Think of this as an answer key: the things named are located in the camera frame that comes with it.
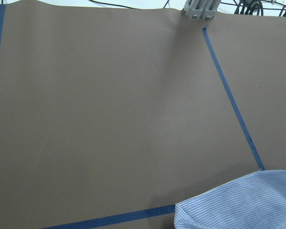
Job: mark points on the aluminium frame post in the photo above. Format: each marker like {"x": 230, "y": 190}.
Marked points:
{"x": 201, "y": 9}

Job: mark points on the light blue striped shirt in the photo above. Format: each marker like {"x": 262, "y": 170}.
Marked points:
{"x": 254, "y": 201}

